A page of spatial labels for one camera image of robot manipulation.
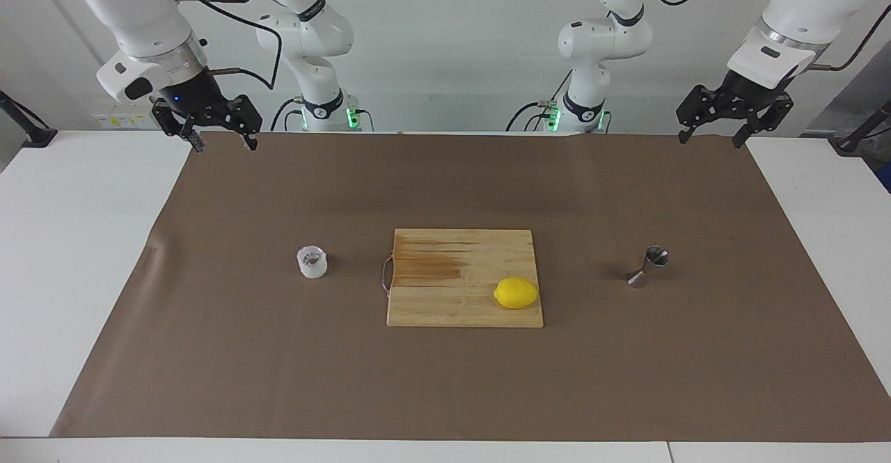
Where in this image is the metal jigger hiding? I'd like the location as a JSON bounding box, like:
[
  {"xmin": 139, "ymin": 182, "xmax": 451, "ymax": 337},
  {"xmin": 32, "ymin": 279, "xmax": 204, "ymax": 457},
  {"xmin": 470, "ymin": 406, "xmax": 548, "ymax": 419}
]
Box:
[{"xmin": 626, "ymin": 244, "xmax": 671, "ymax": 289}]

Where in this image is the black stand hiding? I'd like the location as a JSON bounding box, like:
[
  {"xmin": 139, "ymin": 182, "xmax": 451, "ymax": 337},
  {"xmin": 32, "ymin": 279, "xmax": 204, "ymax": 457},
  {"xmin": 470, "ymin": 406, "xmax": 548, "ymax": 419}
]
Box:
[
  {"xmin": 0, "ymin": 91, "xmax": 58, "ymax": 149},
  {"xmin": 830, "ymin": 98, "xmax": 891, "ymax": 157}
]

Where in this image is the small clear glass cup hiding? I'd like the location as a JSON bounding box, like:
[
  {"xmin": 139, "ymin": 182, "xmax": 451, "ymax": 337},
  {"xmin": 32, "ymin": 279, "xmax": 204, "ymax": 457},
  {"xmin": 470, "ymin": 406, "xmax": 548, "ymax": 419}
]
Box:
[{"xmin": 296, "ymin": 244, "xmax": 329, "ymax": 281}]

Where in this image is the yellow lemon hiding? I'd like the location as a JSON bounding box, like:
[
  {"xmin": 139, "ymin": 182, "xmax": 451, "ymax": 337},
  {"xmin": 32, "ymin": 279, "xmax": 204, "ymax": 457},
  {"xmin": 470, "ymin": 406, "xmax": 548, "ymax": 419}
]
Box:
[{"xmin": 494, "ymin": 276, "xmax": 541, "ymax": 311}]

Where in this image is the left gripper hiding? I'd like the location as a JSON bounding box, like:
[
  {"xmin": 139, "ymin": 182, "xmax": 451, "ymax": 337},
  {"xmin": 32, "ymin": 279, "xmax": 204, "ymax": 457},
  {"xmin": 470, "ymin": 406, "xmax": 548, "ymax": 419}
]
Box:
[{"xmin": 676, "ymin": 70, "xmax": 795, "ymax": 149}]

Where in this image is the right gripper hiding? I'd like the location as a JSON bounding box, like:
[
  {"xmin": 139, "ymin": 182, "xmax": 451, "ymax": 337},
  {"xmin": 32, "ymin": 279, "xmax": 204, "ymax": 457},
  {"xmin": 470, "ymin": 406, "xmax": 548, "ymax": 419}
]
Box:
[{"xmin": 151, "ymin": 66, "xmax": 264, "ymax": 153}]

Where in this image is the wooden cutting board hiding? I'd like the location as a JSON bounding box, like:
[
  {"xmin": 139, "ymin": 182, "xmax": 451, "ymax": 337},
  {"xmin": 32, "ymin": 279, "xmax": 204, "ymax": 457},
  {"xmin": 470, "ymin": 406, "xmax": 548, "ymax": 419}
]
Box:
[{"xmin": 380, "ymin": 228, "xmax": 545, "ymax": 329}]

